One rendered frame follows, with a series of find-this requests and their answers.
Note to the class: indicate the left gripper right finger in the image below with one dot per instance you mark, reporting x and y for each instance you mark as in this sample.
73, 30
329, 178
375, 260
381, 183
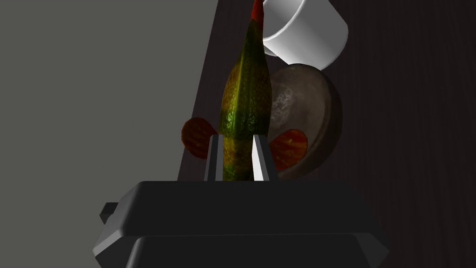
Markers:
261, 160

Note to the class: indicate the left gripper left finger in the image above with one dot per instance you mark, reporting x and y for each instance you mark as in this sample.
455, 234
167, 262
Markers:
214, 160

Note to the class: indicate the orange red fruit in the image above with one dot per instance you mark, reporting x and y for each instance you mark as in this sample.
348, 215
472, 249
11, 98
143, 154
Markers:
288, 149

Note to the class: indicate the grey brown bowl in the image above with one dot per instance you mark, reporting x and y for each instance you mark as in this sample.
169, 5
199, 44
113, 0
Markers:
305, 108

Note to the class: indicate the dark wooden table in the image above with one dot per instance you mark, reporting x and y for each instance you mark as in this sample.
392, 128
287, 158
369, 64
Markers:
409, 130

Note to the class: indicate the white mug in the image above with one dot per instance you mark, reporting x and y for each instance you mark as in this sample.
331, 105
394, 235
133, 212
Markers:
308, 33

